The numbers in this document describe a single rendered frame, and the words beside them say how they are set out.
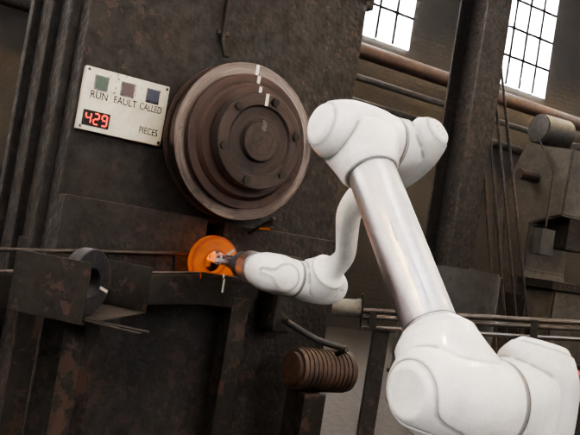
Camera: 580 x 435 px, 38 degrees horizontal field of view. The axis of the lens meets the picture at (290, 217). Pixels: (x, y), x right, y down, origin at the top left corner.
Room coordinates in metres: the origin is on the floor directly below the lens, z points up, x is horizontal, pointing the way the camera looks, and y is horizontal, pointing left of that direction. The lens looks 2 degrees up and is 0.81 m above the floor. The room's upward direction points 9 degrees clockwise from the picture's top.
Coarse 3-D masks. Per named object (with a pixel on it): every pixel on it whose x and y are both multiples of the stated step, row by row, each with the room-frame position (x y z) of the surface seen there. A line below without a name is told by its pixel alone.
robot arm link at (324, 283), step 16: (352, 192) 1.96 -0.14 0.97; (352, 208) 1.98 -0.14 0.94; (336, 224) 2.07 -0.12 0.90; (352, 224) 2.04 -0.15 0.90; (336, 240) 2.14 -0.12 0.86; (352, 240) 2.10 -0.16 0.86; (320, 256) 2.27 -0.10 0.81; (336, 256) 2.20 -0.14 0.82; (352, 256) 2.18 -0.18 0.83; (320, 272) 2.24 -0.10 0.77; (336, 272) 2.23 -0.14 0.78; (304, 288) 2.25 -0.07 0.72; (320, 288) 2.25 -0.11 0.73; (336, 288) 2.26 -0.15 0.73; (320, 304) 2.32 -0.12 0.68
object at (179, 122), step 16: (224, 64) 2.44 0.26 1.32; (240, 64) 2.47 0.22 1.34; (256, 64) 2.50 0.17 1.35; (208, 80) 2.41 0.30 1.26; (272, 80) 2.53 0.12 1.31; (192, 96) 2.39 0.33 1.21; (176, 112) 2.41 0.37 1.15; (304, 112) 2.60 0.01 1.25; (176, 128) 2.37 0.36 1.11; (304, 128) 2.61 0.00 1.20; (176, 144) 2.38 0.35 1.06; (176, 160) 2.38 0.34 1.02; (304, 160) 2.62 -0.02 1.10; (176, 176) 2.45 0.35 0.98; (192, 176) 2.41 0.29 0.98; (192, 192) 2.42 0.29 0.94; (288, 192) 2.60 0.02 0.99; (208, 208) 2.45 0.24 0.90; (224, 208) 2.48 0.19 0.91; (256, 208) 2.54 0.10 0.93; (272, 208) 2.57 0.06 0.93
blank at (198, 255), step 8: (200, 240) 2.48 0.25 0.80; (208, 240) 2.47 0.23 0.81; (216, 240) 2.49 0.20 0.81; (224, 240) 2.50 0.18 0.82; (192, 248) 2.47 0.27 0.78; (200, 248) 2.46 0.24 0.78; (208, 248) 2.48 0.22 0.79; (216, 248) 2.49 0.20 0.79; (224, 248) 2.51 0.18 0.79; (232, 248) 2.52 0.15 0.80; (192, 256) 2.45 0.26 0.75; (200, 256) 2.47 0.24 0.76; (192, 264) 2.46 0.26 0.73; (200, 264) 2.47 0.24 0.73; (208, 272) 2.49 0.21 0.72; (216, 272) 2.51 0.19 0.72; (224, 272) 2.52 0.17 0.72
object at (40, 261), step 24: (24, 264) 1.90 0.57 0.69; (48, 264) 1.88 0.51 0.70; (72, 264) 1.85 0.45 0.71; (120, 264) 2.11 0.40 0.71; (24, 288) 1.90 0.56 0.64; (48, 288) 1.87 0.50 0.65; (72, 288) 1.85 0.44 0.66; (120, 288) 2.11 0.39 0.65; (144, 288) 2.08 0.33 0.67; (24, 312) 1.89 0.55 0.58; (48, 312) 1.87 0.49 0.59; (72, 312) 1.84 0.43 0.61; (96, 312) 1.99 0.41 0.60; (120, 312) 2.03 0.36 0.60; (144, 312) 2.07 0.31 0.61; (72, 336) 1.99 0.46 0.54; (96, 336) 2.02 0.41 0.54; (72, 360) 1.98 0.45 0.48; (72, 384) 1.98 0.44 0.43; (72, 408) 1.98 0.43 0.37; (48, 432) 2.00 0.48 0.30; (72, 432) 1.99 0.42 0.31
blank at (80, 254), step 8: (88, 248) 1.92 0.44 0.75; (72, 256) 1.88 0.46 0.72; (80, 256) 1.88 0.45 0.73; (88, 256) 1.90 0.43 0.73; (96, 256) 1.93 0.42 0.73; (104, 256) 1.96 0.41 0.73; (96, 264) 1.93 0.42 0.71; (104, 264) 1.96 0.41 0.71; (96, 272) 1.95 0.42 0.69; (104, 272) 1.97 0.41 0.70; (96, 280) 1.96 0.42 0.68; (104, 280) 1.97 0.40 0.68; (88, 288) 1.96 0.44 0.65; (96, 288) 1.96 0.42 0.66; (104, 288) 1.98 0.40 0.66; (88, 296) 1.93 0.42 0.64; (96, 296) 1.95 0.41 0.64; (104, 296) 1.98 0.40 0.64; (88, 304) 1.93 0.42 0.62; (96, 304) 1.96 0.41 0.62; (88, 312) 1.93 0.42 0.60
